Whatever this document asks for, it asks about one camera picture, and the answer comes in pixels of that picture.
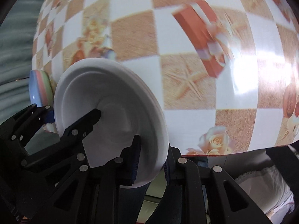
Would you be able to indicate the teal curtain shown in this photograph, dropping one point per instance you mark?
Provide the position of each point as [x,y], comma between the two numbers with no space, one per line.
[17,32]

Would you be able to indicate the checkered patterned tablecloth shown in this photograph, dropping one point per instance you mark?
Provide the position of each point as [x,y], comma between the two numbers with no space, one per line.
[225,72]

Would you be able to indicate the green oval plastic plate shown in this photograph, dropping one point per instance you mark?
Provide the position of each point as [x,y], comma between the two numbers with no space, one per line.
[48,89]

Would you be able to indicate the large white foam bowl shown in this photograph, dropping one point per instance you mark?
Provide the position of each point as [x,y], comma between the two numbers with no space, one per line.
[128,108]

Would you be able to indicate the blue oval plastic plate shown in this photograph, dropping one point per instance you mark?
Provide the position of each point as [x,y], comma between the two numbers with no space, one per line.
[34,92]

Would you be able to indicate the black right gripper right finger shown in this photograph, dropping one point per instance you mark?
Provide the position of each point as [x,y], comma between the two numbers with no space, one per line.
[209,193]

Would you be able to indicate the pink oval plastic plate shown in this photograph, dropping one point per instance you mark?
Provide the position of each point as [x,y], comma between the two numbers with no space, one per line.
[42,89]

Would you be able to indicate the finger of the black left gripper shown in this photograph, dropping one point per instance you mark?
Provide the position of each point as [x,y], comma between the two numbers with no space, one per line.
[73,136]
[31,118]

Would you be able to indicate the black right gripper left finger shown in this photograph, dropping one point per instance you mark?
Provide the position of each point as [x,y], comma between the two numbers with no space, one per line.
[101,200]

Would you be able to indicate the white cushion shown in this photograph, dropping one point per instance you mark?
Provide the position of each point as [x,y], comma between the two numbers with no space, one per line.
[269,191]

